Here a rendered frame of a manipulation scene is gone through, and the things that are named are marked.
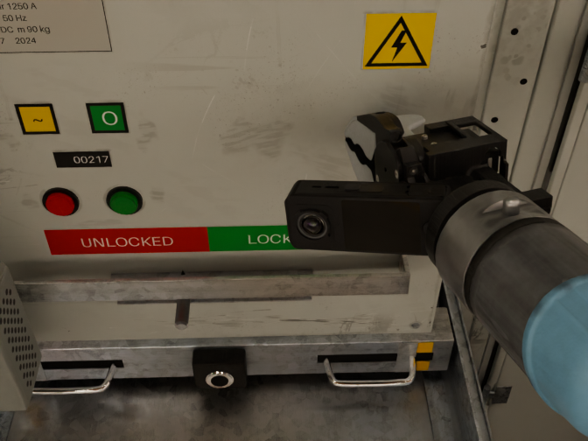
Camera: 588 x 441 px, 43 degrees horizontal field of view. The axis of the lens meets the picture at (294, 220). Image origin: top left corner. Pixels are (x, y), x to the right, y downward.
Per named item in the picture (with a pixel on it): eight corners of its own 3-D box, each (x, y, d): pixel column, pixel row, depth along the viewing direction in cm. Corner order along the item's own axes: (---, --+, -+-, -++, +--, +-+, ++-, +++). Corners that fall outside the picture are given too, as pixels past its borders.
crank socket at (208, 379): (247, 392, 87) (244, 367, 84) (195, 394, 87) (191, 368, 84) (247, 373, 89) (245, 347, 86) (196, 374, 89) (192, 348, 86)
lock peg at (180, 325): (192, 332, 77) (189, 308, 74) (171, 333, 77) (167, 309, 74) (197, 286, 81) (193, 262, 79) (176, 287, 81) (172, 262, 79)
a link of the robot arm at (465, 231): (460, 337, 46) (465, 220, 42) (428, 297, 50) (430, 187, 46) (568, 309, 47) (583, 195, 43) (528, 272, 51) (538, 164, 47)
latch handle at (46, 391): (112, 395, 85) (111, 390, 84) (15, 397, 84) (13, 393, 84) (119, 357, 88) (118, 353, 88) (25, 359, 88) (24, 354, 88)
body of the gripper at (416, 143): (465, 196, 62) (548, 270, 51) (367, 217, 60) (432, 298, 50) (467, 108, 58) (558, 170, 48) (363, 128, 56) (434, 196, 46)
